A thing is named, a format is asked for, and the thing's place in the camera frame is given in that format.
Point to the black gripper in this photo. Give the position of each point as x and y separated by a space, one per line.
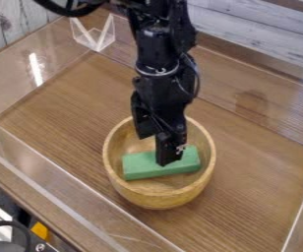
158 103

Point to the green rectangular block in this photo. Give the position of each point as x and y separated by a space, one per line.
141 166

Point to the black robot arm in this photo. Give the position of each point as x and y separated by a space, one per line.
161 28

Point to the brown wooden bowl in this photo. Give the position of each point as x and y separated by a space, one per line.
164 192

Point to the clear acrylic tray wall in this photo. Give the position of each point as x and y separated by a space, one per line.
82 216

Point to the clear acrylic corner bracket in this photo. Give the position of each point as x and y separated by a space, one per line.
94 39

